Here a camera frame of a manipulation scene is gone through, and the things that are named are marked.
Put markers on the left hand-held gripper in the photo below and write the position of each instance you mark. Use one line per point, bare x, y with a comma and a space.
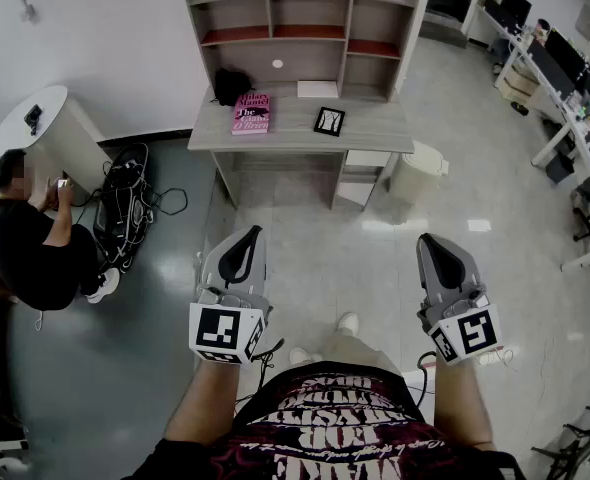
215, 328

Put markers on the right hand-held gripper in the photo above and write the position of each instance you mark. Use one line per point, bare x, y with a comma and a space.
475, 333

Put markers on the black framed tree picture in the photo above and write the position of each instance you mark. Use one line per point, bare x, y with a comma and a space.
329, 121

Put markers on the grey wooden wall shelf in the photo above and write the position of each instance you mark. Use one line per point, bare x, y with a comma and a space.
255, 63

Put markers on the person's left forearm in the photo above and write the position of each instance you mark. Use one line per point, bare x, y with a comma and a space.
205, 398

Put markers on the person's right forearm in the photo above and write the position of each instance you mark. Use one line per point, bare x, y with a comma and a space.
460, 403

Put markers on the grey wooden shelf surface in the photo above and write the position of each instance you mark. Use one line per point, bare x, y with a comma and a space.
295, 128

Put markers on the long white office desk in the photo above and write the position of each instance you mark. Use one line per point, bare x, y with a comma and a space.
550, 148

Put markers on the black computer monitor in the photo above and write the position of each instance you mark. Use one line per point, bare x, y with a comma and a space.
567, 50
550, 70
516, 5

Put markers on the beige waste bin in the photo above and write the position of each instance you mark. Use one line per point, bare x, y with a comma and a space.
417, 173

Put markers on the person's white right shoe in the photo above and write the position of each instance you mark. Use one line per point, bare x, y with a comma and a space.
349, 323

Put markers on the person's white shoe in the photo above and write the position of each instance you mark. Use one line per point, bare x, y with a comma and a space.
105, 285
349, 323
302, 355

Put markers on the person's white left shoe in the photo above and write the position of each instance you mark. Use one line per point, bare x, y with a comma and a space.
302, 355

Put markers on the person's beige trousers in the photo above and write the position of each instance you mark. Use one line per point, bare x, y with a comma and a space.
360, 353

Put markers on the white drawer unit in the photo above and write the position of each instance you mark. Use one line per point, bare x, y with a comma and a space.
360, 168

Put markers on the pink book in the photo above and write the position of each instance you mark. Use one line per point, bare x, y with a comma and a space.
250, 115

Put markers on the black cloth bag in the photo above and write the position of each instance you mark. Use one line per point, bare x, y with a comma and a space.
230, 85

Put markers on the person's black printed shirt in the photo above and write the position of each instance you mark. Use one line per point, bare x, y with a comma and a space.
325, 428

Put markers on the white flat box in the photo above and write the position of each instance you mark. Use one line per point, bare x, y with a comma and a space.
317, 89

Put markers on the black metal stand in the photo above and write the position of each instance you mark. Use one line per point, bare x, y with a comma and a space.
570, 448

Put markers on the small black device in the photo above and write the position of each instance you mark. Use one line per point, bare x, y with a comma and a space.
32, 114

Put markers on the round white table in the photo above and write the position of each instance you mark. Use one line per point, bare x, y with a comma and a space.
15, 133

